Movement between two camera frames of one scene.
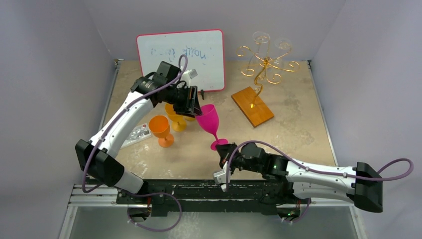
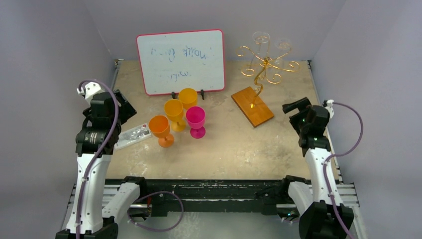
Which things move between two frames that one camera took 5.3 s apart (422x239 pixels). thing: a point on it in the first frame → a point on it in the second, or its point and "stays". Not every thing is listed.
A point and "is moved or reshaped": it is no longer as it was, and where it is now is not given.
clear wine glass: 262,38 stays
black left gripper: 191,107 → 126,111
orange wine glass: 159,126 stays
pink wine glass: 210,120 → 195,116
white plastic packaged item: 139,133 stays
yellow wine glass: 189,118 is moved or reshaped
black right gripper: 226,157 → 297,106
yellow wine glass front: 179,123 stays
